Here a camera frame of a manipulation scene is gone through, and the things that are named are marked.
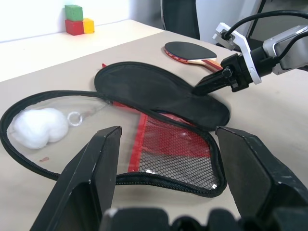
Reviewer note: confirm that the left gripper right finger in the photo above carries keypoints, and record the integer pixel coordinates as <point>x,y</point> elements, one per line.
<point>255,168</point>

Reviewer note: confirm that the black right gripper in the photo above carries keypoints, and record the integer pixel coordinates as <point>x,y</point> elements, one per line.
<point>237,69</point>

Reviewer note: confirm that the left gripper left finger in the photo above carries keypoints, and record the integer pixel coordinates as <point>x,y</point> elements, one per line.
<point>81,173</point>

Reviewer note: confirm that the table tennis paddle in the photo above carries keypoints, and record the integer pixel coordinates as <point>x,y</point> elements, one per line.
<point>185,49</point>

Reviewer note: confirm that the black red paddle case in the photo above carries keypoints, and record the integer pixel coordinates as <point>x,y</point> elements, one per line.
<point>156,96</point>

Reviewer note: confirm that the white fluffy cotton ball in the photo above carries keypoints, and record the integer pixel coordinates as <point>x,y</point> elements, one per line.
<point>38,127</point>

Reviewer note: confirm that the black chair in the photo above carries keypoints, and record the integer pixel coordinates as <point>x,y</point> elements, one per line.
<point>180,16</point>

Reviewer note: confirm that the yellow cube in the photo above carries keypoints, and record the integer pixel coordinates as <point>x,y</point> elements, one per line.
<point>88,25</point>

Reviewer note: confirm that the red cube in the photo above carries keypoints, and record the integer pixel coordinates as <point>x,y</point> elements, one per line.
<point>74,27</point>

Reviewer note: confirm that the green cube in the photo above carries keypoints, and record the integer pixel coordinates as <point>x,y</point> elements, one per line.
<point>74,12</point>

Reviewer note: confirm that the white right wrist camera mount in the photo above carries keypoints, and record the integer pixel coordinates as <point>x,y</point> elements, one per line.
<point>243,45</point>

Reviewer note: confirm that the black background furniture frame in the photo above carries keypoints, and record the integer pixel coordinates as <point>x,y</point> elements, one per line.
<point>256,24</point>

